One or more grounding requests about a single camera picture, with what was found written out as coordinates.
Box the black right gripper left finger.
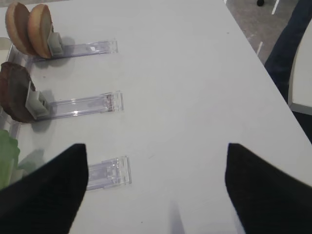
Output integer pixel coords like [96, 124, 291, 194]
[0, 143, 88, 234]

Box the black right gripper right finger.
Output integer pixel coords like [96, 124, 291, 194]
[225, 143, 312, 234]

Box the green lettuce leaf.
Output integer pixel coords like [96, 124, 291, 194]
[0, 130, 20, 189]

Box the clear acrylic lettuce pusher rack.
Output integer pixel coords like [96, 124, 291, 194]
[86, 156, 132, 191]

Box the brown meat patty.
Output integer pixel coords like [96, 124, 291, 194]
[0, 62, 36, 123]

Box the grey bread rack pusher block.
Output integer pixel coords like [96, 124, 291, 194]
[47, 32, 63, 56]

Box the clear acrylic bread pusher rack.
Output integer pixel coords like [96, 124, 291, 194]
[28, 39, 118, 62]

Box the tan bread bun slice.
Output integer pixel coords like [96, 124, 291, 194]
[5, 2, 37, 56]
[27, 4, 52, 59]

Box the grey patty rack pusher block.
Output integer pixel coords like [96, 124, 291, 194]
[25, 81, 50, 120]

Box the white chair seat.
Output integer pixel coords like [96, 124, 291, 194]
[288, 23, 312, 115]

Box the clear acrylic patty pusher rack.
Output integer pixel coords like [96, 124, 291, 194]
[36, 91, 124, 121]

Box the black chair caster wheel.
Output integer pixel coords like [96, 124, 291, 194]
[256, 0, 265, 6]

